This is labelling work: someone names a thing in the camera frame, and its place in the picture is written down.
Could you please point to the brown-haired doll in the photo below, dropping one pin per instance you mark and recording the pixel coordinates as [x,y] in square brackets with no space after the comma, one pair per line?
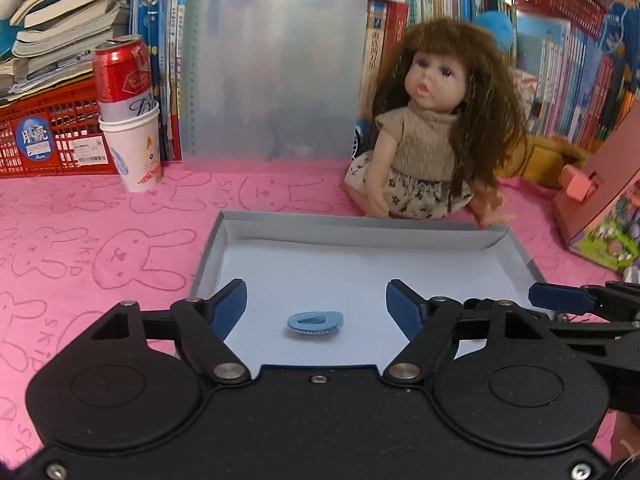
[425,130]

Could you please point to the row of blue books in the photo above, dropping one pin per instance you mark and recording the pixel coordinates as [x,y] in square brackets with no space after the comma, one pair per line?
[160,35]

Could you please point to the red beverage can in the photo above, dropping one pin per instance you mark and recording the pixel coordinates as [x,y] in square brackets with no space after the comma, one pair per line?
[122,80]

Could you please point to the small blue hair clip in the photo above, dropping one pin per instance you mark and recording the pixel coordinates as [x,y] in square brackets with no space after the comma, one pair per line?
[315,323]

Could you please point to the pink bunny print blanket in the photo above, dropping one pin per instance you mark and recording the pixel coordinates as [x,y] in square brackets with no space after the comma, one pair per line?
[100,240]

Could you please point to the stack of worn books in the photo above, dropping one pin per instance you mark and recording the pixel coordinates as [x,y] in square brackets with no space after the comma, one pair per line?
[60,20]

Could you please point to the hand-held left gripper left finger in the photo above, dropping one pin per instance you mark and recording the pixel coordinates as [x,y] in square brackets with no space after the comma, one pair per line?
[230,306]

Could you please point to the red plastic basket with sticker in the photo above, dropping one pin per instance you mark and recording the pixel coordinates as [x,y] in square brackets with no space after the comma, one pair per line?
[75,110]

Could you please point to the white paper cup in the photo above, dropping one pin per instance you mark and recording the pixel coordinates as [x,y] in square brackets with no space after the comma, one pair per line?
[132,155]

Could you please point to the grey cardboard box tray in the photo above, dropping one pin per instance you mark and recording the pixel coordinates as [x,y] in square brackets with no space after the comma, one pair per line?
[350,280]

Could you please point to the translucent plastic clipboard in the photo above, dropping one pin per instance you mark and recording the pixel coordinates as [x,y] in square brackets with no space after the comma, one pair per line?
[275,60]

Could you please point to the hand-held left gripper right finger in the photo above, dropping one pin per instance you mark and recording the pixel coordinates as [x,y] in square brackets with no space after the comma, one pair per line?
[402,306]

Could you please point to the blue white plush toy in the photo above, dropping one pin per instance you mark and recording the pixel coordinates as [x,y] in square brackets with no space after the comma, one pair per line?
[7,15]

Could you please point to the crumpled white paper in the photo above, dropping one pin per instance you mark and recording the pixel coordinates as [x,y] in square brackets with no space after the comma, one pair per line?
[632,274]

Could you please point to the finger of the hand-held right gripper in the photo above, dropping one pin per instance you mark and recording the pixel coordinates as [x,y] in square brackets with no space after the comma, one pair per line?
[590,331]
[560,296]

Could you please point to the blue printed carton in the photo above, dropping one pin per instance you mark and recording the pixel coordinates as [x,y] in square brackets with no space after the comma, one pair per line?
[622,25]

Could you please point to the pink toy house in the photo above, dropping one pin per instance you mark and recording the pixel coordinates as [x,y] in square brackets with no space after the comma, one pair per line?
[615,175]

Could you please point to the row of colourful books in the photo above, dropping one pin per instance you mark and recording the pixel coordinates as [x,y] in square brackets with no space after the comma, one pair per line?
[560,70]

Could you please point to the wooden drawer box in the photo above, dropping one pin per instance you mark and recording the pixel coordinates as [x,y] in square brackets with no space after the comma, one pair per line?
[550,160]

